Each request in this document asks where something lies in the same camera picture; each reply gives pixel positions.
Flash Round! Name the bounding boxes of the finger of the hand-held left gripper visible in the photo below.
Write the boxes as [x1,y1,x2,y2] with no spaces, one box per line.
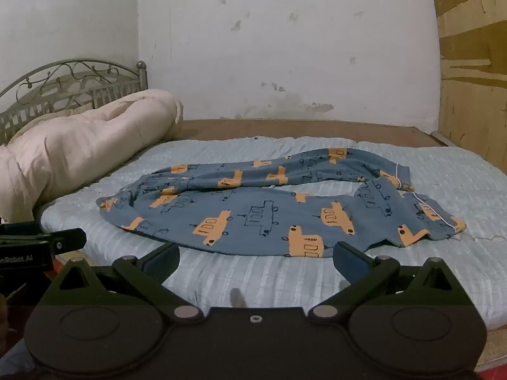
[40,227,88,252]

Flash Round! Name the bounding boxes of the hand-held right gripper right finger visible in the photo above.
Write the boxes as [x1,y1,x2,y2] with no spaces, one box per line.
[308,241,477,322]

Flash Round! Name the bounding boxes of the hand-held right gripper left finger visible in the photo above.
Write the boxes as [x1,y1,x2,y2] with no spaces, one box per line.
[37,241,204,322]

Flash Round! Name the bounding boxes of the blue pants with orange cars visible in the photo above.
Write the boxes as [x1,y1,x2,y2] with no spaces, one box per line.
[96,146,468,259]

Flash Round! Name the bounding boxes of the pale pink comforter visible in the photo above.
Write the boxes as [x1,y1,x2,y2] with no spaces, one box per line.
[0,88,185,224]

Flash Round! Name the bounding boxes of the light blue ribbed mattress pad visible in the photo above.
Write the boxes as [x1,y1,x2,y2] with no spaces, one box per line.
[40,136,507,325]

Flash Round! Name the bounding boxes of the metal scrollwork headboard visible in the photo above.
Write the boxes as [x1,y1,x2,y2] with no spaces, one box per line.
[0,59,149,145]

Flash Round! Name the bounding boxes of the plywood board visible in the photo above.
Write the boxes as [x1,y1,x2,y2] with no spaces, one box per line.
[426,0,507,167]

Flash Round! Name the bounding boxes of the brown wooden bed frame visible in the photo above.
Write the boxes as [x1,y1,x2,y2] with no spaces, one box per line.
[174,119,507,375]

